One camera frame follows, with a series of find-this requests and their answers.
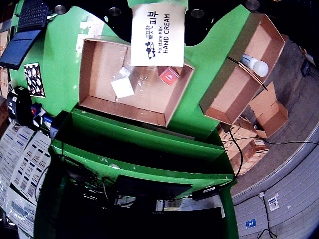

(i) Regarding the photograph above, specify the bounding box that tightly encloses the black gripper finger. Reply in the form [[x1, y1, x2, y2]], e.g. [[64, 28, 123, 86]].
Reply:
[[183, 0, 265, 47], [49, 0, 133, 47]]

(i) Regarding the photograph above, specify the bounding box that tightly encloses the white hand cream box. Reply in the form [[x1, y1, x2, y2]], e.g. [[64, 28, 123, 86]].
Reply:
[[130, 2, 187, 68]]

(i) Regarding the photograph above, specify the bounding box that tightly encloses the shallow cardboard tray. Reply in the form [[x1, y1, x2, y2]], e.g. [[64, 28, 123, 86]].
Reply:
[[78, 35, 195, 128]]

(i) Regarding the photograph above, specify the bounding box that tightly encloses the dark red small box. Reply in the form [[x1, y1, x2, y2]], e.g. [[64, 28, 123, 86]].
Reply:
[[157, 66, 184, 86]]

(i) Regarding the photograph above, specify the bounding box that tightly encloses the tall white cosmetic box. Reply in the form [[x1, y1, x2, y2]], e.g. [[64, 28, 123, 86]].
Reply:
[[110, 66, 136, 99]]

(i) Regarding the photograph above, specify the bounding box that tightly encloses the divided cardboard box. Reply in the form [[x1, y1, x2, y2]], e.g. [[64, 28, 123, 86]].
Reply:
[[198, 12, 289, 125]]

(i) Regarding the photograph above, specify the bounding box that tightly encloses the large printed cardboard box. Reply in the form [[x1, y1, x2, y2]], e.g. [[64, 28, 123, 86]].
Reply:
[[218, 116, 260, 150]]

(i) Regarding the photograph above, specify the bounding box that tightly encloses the black floor box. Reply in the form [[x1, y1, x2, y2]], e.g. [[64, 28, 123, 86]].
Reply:
[[300, 59, 313, 77]]

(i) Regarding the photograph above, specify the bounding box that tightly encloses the open brown cardboard box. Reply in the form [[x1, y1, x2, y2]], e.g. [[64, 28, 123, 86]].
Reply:
[[248, 81, 289, 139]]

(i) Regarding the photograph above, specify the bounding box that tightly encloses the taped cardboard box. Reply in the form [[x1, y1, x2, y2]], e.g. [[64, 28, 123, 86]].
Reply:
[[234, 138, 270, 175]]

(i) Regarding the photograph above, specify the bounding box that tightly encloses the flattened patterned paper carton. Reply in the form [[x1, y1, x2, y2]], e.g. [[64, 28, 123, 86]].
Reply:
[[75, 14, 106, 53]]

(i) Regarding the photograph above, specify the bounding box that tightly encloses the white plastic bottle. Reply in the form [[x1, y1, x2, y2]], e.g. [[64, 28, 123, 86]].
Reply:
[[240, 53, 270, 78]]

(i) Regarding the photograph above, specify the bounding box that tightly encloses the black floral print card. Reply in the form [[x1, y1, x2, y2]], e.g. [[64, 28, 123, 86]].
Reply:
[[23, 62, 46, 99]]

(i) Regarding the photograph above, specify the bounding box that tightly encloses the green metal shelf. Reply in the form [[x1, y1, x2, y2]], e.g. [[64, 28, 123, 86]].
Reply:
[[33, 107, 240, 239]]

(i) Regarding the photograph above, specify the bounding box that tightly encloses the black curved device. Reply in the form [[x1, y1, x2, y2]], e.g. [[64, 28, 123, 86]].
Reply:
[[49, 111, 73, 142]]

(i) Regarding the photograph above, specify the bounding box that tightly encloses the blue red small gadget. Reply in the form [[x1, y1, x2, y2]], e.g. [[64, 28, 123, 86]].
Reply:
[[30, 103, 44, 116]]

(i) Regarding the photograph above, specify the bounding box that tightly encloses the white blue small device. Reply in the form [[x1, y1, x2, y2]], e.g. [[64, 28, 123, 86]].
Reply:
[[38, 112, 55, 129]]

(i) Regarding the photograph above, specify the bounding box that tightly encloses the black power adapter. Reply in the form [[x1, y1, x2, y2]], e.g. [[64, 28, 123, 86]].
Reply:
[[191, 186, 220, 201]]

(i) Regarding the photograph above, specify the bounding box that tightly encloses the printed product sheet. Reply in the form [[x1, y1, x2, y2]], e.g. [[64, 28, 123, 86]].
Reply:
[[9, 130, 52, 200], [0, 121, 34, 200]]

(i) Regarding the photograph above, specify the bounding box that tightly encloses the thick black adapter cable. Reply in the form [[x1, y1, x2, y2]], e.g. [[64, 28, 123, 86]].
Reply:
[[219, 129, 244, 194]]

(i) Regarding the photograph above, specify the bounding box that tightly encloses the thin black floor cable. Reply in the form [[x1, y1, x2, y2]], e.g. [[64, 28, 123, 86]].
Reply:
[[221, 137, 319, 146]]

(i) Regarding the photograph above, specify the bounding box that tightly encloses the white wall label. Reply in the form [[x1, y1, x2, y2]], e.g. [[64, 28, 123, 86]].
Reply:
[[267, 193, 280, 212]]

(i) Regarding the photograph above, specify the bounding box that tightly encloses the black wall cable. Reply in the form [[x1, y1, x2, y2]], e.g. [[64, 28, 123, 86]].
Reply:
[[256, 195, 278, 239]]

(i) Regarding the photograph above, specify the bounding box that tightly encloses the blue wall sign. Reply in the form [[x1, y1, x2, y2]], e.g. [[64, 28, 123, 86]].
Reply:
[[245, 218, 258, 230]]

